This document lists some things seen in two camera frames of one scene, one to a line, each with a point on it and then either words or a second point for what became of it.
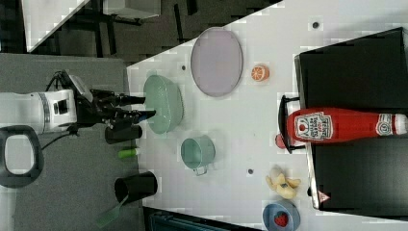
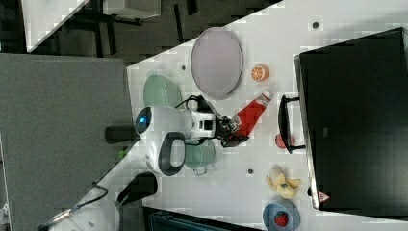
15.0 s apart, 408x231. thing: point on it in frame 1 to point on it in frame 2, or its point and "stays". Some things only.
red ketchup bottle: x=336 y=124 to x=243 y=122
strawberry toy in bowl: x=281 y=218 stays
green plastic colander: x=164 y=96 stays
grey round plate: x=216 y=61 stays
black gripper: x=105 y=108 to x=225 y=132
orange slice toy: x=260 y=73 stays
